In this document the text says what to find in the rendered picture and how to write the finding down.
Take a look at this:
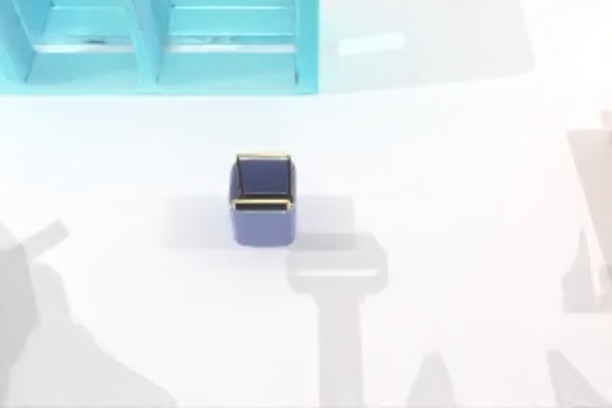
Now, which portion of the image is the blue square plant pot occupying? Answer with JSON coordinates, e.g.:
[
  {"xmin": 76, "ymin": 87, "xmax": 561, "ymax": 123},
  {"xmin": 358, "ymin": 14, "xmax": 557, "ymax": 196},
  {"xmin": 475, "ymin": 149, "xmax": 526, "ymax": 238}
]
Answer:
[{"xmin": 227, "ymin": 152, "xmax": 299, "ymax": 248}]

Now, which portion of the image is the light blue rack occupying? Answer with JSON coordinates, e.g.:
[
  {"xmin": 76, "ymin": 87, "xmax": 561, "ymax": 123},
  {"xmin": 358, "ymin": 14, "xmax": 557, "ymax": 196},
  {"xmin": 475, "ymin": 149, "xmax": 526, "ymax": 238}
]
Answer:
[{"xmin": 0, "ymin": 0, "xmax": 322, "ymax": 96}]

